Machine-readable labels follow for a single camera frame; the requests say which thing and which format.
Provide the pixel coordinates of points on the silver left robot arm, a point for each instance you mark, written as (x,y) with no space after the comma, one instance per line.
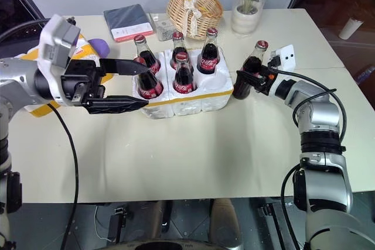
(17,78)

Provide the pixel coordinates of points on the white plant pot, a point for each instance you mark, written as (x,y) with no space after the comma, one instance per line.
(243,20)

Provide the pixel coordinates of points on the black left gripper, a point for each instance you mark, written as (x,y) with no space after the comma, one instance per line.
(79,78)

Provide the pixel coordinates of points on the clear plastic box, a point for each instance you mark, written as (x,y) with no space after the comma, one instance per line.
(163,27)

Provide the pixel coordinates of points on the glass cola bottle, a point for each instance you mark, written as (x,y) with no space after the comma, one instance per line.
(148,58)
(150,86)
(208,56)
(178,45)
(184,78)
(244,86)

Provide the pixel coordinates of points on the woven wicker basket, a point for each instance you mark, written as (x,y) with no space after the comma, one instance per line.
(205,10)

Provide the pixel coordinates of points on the purple rounded object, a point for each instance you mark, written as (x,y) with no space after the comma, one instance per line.
(101,46)

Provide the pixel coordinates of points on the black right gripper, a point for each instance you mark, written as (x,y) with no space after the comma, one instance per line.
(266,81)

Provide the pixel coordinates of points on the dark grey notebook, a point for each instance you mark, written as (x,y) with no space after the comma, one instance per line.
(127,18)

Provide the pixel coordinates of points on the white cup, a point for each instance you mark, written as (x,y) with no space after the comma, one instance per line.
(350,29)

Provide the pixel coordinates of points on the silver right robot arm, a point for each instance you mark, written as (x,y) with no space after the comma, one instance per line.
(322,115)

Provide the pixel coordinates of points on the white power socket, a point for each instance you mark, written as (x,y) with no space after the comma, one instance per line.
(285,56)

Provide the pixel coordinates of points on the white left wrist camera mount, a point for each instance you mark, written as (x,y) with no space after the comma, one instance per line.
(55,39)

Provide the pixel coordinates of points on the black device under table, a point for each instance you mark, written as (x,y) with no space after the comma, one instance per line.
(115,223)

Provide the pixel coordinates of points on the white foam crate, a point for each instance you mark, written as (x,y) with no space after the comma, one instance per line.
(216,86)

